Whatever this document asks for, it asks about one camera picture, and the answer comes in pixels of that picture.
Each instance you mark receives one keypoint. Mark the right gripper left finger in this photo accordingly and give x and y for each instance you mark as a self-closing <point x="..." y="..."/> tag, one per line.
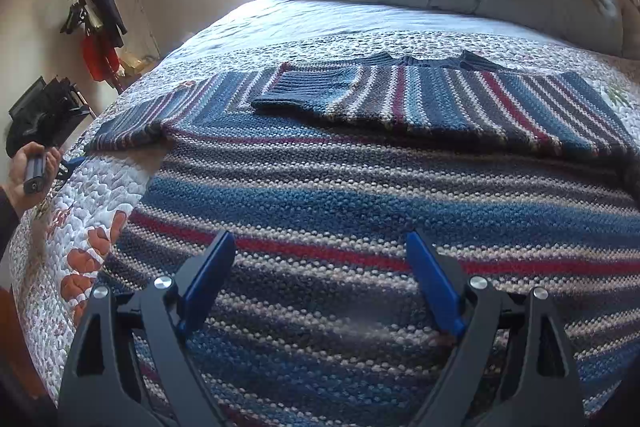
<point x="102" y="383"/>

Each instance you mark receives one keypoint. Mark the blue striped knit sweater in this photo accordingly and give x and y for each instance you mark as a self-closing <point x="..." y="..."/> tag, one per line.
<point x="321" y="171"/>

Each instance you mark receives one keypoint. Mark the black chair with clothes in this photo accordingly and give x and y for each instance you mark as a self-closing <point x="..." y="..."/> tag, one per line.
<point x="47" y="113"/>

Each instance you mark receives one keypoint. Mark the person's left hand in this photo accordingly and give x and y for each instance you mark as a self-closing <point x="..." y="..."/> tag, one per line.
<point x="19" y="174"/>

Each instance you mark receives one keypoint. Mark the floral quilted bedspread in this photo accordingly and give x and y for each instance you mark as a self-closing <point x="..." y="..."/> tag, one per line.
<point x="58" y="254"/>

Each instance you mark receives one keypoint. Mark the red hanging bag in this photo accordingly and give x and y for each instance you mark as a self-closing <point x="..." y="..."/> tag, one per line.
<point x="100" y="57"/>

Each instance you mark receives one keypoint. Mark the cardboard box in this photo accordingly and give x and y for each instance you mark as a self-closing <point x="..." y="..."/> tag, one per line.
<point x="135" y="66"/>

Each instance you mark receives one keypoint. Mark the black hanging garment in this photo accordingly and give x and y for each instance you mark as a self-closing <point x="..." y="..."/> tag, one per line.
<point x="112" y="22"/>

